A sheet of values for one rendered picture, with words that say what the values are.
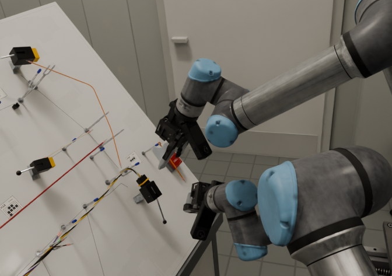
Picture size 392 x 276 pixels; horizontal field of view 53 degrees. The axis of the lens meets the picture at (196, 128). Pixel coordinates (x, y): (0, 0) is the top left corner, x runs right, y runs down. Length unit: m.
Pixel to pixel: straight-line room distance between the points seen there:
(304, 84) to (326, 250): 0.35
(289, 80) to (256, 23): 2.14
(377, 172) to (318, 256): 0.16
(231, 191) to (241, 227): 0.09
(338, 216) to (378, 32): 0.35
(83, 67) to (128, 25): 1.84
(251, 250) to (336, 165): 0.43
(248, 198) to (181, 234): 0.55
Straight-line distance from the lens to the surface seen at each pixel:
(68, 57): 1.48
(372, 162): 0.64
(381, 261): 1.18
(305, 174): 0.59
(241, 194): 0.94
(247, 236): 0.97
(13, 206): 1.20
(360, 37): 0.78
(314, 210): 0.58
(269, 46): 2.98
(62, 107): 1.37
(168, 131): 1.10
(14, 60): 1.30
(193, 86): 0.99
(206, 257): 1.71
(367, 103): 2.89
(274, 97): 0.82
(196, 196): 1.13
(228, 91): 0.99
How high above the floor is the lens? 1.96
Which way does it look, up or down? 30 degrees down
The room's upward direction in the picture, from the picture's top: 6 degrees counter-clockwise
